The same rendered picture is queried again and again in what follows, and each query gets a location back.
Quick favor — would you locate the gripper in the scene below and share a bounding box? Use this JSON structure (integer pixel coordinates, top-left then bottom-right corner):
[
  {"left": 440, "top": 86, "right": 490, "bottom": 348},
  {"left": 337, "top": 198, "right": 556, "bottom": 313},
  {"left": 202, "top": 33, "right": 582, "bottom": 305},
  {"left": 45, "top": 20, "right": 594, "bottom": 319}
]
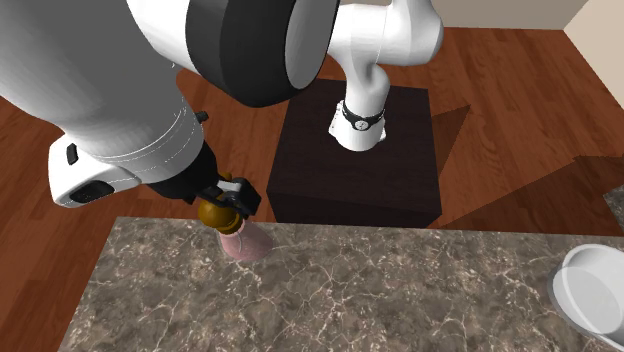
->
[{"left": 145, "top": 140, "right": 262, "bottom": 219}]

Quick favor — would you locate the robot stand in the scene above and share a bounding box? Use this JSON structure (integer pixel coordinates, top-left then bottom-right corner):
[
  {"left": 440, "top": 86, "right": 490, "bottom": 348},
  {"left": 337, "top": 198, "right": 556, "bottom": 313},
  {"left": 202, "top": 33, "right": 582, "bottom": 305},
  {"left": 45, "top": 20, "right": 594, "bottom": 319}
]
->
[{"left": 265, "top": 77, "right": 444, "bottom": 230}]

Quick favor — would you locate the pink bottle with brown stopper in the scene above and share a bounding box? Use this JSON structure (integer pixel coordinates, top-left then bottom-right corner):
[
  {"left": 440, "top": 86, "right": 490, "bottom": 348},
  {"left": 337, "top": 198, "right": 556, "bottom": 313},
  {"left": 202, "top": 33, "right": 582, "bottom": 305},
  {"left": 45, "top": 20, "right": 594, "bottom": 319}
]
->
[{"left": 196, "top": 171, "right": 276, "bottom": 263}]

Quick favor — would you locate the white bowl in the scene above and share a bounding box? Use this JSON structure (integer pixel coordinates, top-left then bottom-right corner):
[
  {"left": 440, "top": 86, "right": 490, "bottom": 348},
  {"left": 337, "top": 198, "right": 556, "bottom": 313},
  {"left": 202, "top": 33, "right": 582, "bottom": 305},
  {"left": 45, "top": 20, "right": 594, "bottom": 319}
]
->
[{"left": 546, "top": 243, "right": 624, "bottom": 349}]

